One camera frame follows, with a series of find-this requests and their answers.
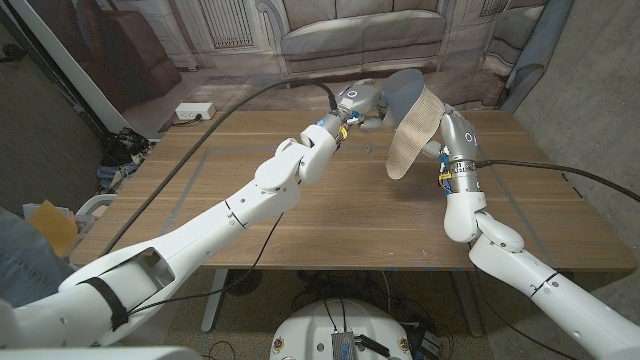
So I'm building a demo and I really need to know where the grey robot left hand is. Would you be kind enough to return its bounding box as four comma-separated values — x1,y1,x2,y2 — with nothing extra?
335,78,396,134

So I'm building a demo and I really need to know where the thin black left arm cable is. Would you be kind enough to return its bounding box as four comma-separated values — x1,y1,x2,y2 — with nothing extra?
124,212,286,317

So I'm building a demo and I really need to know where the white table leg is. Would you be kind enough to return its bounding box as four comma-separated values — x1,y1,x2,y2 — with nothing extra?
200,268,229,334

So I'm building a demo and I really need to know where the dark cable and gear pile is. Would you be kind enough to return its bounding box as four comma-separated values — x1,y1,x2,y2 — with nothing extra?
96,127,154,190

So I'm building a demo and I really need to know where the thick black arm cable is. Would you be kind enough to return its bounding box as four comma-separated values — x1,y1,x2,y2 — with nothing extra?
99,78,341,259
472,158,640,204

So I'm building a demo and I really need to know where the blue-grey rolled backdrop edge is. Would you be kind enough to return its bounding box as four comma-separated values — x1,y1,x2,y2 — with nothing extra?
499,0,575,114

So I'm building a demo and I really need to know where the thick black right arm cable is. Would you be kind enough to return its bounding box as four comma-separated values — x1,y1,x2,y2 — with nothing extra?
472,158,640,204

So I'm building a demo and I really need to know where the white power strip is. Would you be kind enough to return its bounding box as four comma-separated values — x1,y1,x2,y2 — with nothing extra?
174,102,217,122

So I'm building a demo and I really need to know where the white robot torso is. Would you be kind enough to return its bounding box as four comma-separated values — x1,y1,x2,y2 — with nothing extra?
269,298,415,360

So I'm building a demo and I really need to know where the white plastic bin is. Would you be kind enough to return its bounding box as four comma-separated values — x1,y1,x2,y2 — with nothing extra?
22,193,119,251

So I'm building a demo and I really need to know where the yellow paper envelope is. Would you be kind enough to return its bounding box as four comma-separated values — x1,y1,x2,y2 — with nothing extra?
24,199,80,259

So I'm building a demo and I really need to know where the black velcro arm strap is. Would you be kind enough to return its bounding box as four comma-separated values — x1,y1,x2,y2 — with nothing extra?
79,276,130,332

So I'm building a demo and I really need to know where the beige elastic arm wrap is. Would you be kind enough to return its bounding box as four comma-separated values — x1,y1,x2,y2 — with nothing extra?
385,85,447,181

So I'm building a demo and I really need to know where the white slanted board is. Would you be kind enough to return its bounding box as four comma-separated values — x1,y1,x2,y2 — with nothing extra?
8,0,132,137

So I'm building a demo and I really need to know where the grey table leg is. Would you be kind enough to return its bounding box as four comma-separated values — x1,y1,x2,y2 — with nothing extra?
452,269,484,338

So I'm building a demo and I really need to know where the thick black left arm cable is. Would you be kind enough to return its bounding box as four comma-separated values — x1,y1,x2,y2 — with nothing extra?
99,78,341,259

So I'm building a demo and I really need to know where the grey finned electronics module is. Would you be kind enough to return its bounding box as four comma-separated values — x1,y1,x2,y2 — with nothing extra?
331,329,357,360

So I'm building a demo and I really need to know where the printed sofa room backdrop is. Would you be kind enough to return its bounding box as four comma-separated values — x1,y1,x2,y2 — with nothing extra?
24,0,551,141

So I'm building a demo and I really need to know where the translucent blue plastic cup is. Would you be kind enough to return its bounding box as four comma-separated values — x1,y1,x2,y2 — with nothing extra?
382,68,426,127

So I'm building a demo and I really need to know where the person in blue jeans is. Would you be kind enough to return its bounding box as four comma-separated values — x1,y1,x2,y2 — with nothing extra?
0,207,77,309

